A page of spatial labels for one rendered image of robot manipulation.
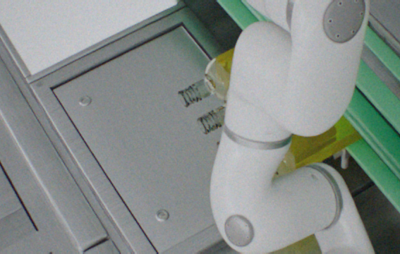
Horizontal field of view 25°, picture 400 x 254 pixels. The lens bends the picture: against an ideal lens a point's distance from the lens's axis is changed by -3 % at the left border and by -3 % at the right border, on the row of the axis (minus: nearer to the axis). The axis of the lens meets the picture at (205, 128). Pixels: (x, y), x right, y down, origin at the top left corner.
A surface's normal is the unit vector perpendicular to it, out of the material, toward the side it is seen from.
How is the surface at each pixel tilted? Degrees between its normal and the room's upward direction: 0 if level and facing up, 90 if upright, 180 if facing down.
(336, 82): 94
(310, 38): 64
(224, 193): 46
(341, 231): 37
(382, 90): 90
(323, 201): 111
